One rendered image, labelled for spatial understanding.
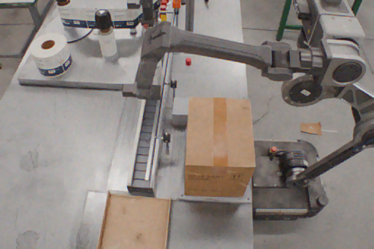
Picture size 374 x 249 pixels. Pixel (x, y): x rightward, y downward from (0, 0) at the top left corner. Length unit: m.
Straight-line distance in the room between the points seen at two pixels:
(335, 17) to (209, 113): 0.56
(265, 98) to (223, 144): 1.70
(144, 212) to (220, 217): 0.31
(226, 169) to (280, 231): 1.22
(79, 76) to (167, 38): 0.98
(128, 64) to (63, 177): 0.69
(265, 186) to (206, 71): 0.81
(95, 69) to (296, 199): 1.42
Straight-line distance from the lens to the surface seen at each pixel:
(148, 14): 1.65
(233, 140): 1.17
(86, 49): 1.91
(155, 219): 1.34
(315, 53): 0.99
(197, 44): 0.87
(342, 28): 1.07
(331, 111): 2.94
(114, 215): 1.36
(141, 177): 1.36
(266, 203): 2.06
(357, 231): 2.49
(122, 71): 1.73
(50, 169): 1.54
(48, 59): 1.73
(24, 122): 1.74
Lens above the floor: 2.10
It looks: 52 degrees down
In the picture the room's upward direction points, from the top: 1 degrees clockwise
